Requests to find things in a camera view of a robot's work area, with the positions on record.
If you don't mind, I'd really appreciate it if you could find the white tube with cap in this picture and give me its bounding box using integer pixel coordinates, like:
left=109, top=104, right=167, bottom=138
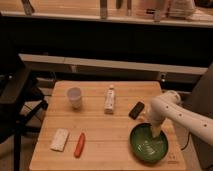
left=104, top=85, right=115, bottom=114

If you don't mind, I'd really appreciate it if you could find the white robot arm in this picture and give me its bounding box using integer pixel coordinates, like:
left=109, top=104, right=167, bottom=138
left=147, top=90, right=213, bottom=146

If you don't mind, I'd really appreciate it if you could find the black rectangular block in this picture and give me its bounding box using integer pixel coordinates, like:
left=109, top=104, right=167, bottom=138
left=129, top=102, right=145, bottom=119

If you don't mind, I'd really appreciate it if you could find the black cable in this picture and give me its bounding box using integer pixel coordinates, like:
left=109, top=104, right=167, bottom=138
left=179, top=133, right=191, bottom=151

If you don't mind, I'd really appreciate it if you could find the orange carrot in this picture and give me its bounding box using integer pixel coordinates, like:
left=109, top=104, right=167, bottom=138
left=74, top=133, right=86, bottom=158

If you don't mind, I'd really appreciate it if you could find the green ceramic bowl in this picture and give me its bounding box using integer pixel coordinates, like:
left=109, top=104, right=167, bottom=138
left=129, top=123, right=169, bottom=163

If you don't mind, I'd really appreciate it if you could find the white sponge block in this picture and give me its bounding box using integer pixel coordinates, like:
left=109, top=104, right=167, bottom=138
left=50, top=129, right=69, bottom=152

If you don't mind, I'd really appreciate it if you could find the black chair frame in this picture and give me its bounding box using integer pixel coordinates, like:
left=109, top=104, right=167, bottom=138
left=0, top=13, right=49, bottom=171

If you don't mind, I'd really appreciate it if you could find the white plastic cup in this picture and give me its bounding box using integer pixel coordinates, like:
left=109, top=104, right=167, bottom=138
left=67, top=87, right=82, bottom=109

